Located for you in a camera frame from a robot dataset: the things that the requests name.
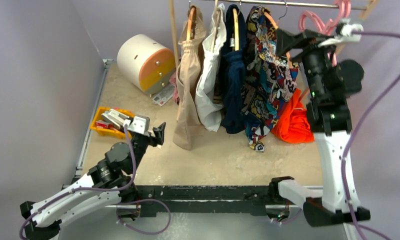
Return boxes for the wooden hanger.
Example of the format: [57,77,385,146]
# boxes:
[264,0,292,61]

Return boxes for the colourful comic print shorts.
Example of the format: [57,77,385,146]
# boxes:
[241,6,299,152]

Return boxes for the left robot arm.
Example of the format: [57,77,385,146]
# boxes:
[19,117,170,240]

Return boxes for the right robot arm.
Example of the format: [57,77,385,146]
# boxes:
[268,28,371,227]

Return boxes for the beige hanging shorts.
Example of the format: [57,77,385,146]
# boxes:
[173,4,206,150]

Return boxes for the white hanging shorts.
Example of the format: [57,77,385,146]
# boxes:
[194,3,227,132]

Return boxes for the pink plastic hanger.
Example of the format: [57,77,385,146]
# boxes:
[297,0,352,67]

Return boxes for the navy hanging shorts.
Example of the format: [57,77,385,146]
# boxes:
[219,4,247,134]

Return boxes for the yellow plastic bin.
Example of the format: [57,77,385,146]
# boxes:
[90,106,135,140]

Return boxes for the paper label card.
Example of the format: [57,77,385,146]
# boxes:
[152,84,175,106]

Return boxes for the pink patterned garment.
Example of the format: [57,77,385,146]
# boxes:
[169,72,180,105]

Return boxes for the orange garment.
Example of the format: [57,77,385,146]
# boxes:
[271,89,315,144]

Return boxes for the white round drawer cabinet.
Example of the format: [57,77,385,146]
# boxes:
[116,34,176,95]

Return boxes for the wooden clothes rack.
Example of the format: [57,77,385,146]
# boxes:
[167,0,380,104]

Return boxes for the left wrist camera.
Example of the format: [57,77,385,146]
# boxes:
[123,116,150,135]

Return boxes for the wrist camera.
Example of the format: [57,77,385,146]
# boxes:
[123,116,150,135]
[318,18,364,48]

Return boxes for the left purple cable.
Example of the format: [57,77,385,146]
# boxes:
[19,124,137,240]

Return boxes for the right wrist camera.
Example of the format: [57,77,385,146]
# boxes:
[318,18,364,48]

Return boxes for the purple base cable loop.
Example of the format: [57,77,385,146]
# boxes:
[115,198,173,236]

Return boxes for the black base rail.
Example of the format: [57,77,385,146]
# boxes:
[130,185,286,218]

